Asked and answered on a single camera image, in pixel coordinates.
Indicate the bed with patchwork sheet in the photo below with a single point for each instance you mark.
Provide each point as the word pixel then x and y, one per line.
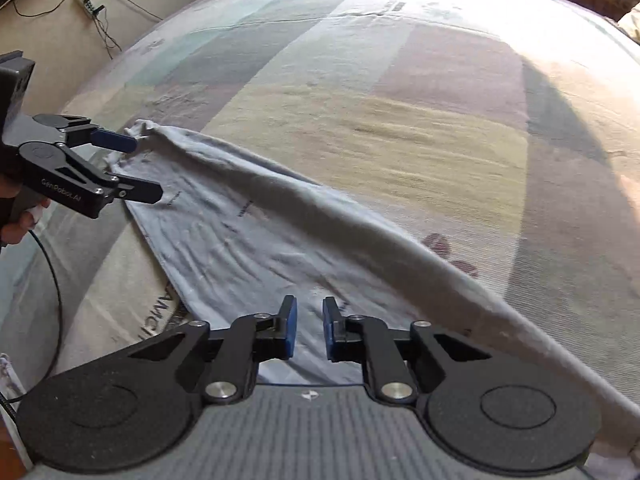
pixel 400 85

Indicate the person's left hand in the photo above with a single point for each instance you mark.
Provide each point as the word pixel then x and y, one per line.
pixel 17 232

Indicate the white power strip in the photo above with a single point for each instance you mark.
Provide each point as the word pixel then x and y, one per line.
pixel 89 6

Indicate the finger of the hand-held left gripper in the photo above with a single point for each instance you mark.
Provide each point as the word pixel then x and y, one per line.
pixel 117 141
pixel 142 194

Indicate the grey pants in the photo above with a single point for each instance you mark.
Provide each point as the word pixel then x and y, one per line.
pixel 250 220

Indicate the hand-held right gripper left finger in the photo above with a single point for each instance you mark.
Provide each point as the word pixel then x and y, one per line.
pixel 291 325

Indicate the large cream pillow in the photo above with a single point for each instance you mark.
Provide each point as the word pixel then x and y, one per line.
pixel 632 22

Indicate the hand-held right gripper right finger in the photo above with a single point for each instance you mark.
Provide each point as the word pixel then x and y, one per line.
pixel 328 330

